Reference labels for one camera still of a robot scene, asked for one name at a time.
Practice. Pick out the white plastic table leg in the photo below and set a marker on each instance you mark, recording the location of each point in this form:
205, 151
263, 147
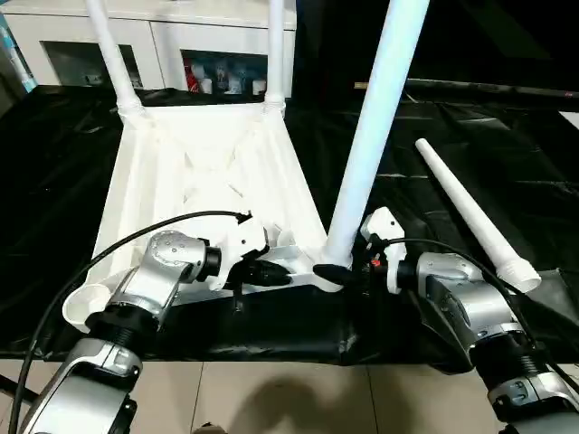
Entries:
113, 54
470, 208
375, 113
276, 54

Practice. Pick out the white plastic table top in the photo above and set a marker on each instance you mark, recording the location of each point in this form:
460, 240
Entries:
203, 149

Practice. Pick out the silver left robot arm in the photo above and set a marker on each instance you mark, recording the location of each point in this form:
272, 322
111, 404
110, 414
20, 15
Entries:
158, 267

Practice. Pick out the black plastic table mat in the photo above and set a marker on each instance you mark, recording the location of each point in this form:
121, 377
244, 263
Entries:
271, 325

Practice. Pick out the small dark brown object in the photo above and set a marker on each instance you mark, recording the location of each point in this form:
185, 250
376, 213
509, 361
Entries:
210, 428

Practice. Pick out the small tan label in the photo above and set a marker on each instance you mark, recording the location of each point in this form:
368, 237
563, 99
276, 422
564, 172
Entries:
361, 84

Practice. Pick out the small white cup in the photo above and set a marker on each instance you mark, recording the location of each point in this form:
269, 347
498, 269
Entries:
205, 86
235, 85
258, 87

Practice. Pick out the red cabinet item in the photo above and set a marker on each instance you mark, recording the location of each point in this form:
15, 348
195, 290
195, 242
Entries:
192, 77

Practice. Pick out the long dark metal rod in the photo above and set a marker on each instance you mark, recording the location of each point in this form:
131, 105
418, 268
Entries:
497, 89

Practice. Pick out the white flat board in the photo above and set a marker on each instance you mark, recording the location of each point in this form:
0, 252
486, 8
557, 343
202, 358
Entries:
572, 119

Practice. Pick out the large black backdrop sheet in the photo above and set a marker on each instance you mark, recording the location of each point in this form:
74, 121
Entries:
497, 36

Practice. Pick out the white glass-door cabinet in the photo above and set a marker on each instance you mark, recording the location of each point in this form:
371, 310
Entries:
158, 31

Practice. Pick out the black floor stand bar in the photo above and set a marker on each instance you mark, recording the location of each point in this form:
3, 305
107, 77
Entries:
18, 389

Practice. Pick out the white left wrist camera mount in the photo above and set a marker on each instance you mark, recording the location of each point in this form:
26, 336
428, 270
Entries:
240, 239

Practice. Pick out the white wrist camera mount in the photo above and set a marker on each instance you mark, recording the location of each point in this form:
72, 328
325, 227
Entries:
384, 221
240, 239

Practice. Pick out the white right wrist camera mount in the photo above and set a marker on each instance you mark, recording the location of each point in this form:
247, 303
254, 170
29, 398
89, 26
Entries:
384, 221

